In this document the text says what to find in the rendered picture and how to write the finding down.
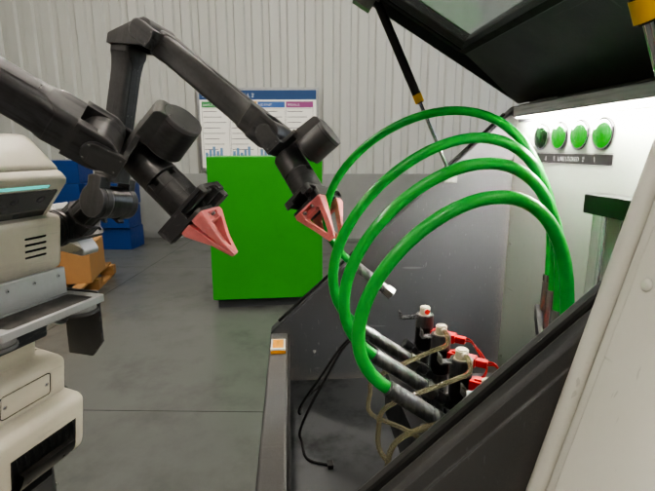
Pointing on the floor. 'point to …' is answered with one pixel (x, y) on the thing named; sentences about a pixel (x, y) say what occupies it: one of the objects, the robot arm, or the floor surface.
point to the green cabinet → (262, 236)
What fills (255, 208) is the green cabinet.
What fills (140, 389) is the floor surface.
